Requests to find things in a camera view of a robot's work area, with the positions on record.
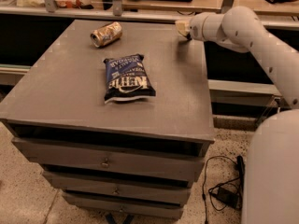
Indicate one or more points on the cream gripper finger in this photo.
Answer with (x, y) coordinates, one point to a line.
(183, 27)

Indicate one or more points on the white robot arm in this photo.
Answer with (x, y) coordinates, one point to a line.
(270, 183)

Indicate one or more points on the crushed gold soda can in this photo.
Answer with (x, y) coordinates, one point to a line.
(106, 34)

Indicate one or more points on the blue kettle chips bag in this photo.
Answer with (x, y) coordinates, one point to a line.
(127, 79)

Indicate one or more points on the grey drawer cabinet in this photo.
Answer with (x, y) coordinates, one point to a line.
(61, 98)

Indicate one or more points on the top grey drawer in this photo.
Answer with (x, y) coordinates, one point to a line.
(110, 159)

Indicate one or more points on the grey drawer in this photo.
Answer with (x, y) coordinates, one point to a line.
(110, 159)
(122, 206)
(118, 188)

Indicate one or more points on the black metal floor bar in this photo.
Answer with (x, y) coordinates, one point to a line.
(241, 168)

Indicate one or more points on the middle grey drawer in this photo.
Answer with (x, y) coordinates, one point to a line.
(118, 188)

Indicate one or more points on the black power adapter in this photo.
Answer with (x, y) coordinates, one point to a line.
(227, 197)

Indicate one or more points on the bottom grey drawer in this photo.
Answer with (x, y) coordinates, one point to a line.
(122, 206)

